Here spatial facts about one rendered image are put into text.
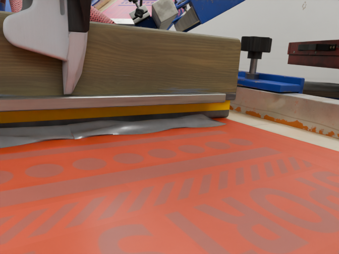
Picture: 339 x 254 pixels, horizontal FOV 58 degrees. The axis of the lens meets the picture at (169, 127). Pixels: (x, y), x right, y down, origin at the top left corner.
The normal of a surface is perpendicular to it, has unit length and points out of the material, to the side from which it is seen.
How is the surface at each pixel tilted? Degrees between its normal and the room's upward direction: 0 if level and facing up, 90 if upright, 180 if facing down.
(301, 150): 0
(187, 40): 89
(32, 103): 89
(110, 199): 0
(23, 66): 89
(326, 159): 0
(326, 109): 90
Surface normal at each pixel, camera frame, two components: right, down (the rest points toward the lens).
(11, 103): 0.54, 0.22
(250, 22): -0.84, 0.07
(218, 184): 0.07, -0.97
